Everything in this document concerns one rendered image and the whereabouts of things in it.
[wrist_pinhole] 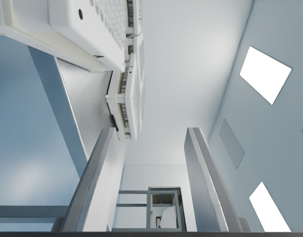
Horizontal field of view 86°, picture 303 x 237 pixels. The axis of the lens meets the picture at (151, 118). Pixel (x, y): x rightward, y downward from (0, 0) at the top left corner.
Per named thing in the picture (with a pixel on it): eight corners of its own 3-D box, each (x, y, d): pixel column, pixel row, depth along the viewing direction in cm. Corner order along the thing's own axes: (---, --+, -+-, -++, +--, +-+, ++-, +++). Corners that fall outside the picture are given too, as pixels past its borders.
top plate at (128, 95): (130, 52, 61) (135, 52, 61) (135, 98, 81) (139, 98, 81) (123, 98, 46) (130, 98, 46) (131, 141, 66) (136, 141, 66)
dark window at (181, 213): (147, 187, 546) (180, 187, 546) (147, 187, 546) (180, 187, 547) (147, 233, 442) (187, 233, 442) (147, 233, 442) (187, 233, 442)
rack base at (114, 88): (117, 52, 61) (123, 52, 61) (125, 98, 81) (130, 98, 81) (106, 98, 46) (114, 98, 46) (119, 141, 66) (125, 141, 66)
